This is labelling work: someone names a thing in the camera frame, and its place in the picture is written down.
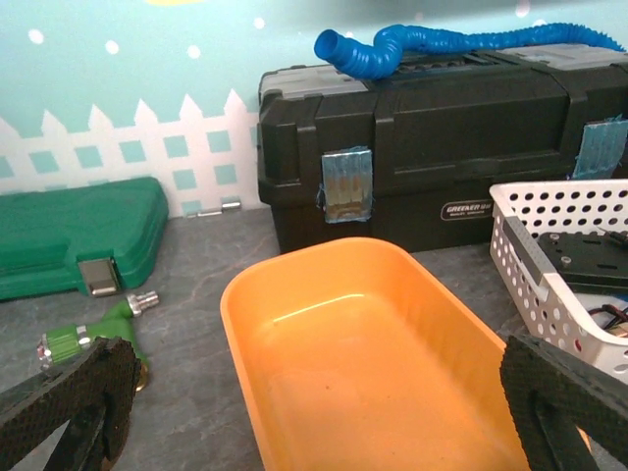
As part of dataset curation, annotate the black toolbox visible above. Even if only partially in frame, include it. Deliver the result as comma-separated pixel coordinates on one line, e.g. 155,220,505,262
257,44,627,252

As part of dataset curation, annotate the blue corrugated hose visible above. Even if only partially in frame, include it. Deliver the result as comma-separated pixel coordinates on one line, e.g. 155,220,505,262
313,21,627,80

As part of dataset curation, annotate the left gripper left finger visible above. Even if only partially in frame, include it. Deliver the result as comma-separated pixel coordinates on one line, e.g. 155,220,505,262
1,338,141,470

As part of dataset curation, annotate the white perforated basket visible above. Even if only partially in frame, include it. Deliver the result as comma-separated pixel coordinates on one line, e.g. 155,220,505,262
490,180,627,382

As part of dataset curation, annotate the orange plastic tray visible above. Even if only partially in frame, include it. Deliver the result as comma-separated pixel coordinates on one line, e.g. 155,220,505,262
220,237,528,470

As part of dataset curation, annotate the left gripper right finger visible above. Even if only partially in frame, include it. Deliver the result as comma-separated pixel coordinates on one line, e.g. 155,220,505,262
499,335,627,470

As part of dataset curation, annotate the black perforated metal plate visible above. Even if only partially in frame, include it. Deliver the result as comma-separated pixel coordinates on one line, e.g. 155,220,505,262
537,233,627,296

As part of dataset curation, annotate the green tool case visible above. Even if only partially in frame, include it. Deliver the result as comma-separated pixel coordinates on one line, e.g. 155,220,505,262
1,177,169,300

